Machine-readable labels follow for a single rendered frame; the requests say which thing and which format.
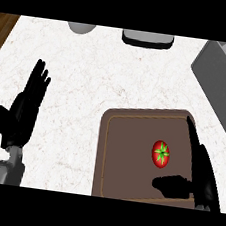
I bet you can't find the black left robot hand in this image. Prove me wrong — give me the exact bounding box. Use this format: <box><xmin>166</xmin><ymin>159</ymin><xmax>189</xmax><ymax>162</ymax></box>
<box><xmin>0</xmin><ymin>53</ymin><xmax>54</xmax><ymax>155</ymax></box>

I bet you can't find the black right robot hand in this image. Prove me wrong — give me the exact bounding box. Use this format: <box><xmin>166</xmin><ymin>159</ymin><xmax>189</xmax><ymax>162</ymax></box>
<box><xmin>148</xmin><ymin>111</ymin><xmax>226</xmax><ymax>214</ymax></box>

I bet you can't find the black and grey appliance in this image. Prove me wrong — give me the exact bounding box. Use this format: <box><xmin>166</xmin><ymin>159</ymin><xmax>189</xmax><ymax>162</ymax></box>
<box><xmin>120</xmin><ymin>28</ymin><xmax>176</xmax><ymax>52</ymax></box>

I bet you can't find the grey round object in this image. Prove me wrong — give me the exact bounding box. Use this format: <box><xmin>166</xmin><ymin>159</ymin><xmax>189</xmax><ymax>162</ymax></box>
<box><xmin>65</xmin><ymin>20</ymin><xmax>97</xmax><ymax>37</ymax></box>

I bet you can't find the brown tray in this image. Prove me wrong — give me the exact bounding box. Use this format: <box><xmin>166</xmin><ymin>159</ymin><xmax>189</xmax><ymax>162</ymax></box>
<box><xmin>90</xmin><ymin>99</ymin><xmax>210</xmax><ymax>211</ymax></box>

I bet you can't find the large grey box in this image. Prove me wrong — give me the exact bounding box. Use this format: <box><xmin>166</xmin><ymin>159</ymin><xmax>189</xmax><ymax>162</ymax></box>
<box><xmin>179</xmin><ymin>37</ymin><xmax>226</xmax><ymax>152</ymax></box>

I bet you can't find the red tomato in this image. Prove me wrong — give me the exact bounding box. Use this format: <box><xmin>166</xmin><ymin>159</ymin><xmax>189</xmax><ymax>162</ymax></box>
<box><xmin>149</xmin><ymin>139</ymin><xmax>173</xmax><ymax>170</ymax></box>

